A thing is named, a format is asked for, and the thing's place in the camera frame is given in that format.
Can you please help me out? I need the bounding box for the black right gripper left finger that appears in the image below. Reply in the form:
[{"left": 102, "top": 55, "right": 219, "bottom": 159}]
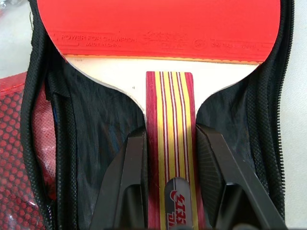
[{"left": 88, "top": 126, "right": 151, "bottom": 230}]

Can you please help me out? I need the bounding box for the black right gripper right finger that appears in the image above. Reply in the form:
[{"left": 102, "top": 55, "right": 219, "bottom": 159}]
[{"left": 195, "top": 123, "right": 295, "bottom": 230}]

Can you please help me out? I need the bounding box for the red table tennis paddle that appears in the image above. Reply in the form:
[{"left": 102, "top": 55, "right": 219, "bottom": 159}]
[{"left": 36, "top": 0, "right": 282, "bottom": 230}]

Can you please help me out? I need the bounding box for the black and red paddle case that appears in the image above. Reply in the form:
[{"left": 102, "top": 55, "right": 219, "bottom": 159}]
[{"left": 0, "top": 0, "right": 307, "bottom": 230}]

